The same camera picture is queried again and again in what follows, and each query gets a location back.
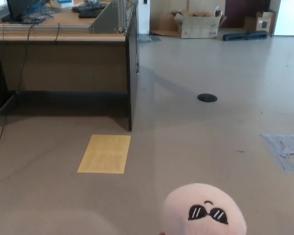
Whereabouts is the grey tape floor patch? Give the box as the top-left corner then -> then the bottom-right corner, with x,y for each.
259,133 -> 294,175

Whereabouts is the long black desk cable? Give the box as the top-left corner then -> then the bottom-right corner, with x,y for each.
0,23 -> 36,151

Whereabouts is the long black foam block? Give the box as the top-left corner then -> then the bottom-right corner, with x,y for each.
222,31 -> 269,42

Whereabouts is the flat black device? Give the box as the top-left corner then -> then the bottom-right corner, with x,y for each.
78,11 -> 101,19

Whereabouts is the thin black hanging cable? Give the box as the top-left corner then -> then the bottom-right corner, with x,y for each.
136,31 -> 140,74

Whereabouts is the large open cardboard box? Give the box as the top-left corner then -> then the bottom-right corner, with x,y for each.
150,6 -> 227,39

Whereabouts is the yellow rectangular floor sheet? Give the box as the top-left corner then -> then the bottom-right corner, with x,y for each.
77,134 -> 132,174

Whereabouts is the wooden desk with dark panels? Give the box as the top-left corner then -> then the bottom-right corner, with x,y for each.
0,0 -> 140,132

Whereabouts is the short black desk cable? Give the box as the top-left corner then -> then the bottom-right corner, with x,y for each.
54,23 -> 61,44

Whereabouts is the black keyboard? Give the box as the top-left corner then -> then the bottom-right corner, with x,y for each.
72,2 -> 110,13

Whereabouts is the blue cable bundle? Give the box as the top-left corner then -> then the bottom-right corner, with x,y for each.
21,0 -> 55,24

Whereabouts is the triangular grey metal bracket frame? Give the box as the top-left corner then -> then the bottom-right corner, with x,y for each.
88,0 -> 138,34

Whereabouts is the black round floor cap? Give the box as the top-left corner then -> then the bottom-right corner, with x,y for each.
197,93 -> 218,103

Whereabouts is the small cardboard box with label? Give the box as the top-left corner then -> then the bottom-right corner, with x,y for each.
244,11 -> 276,35

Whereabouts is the pink plush dumpling with sunglasses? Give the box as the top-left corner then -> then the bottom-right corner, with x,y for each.
161,183 -> 247,235

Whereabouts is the white cabinet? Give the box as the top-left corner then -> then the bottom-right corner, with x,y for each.
274,0 -> 294,37

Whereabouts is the aluminium extrusion rail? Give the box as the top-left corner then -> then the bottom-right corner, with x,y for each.
0,23 -> 93,34

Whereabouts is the black monitor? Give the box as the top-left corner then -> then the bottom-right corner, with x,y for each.
7,0 -> 40,20

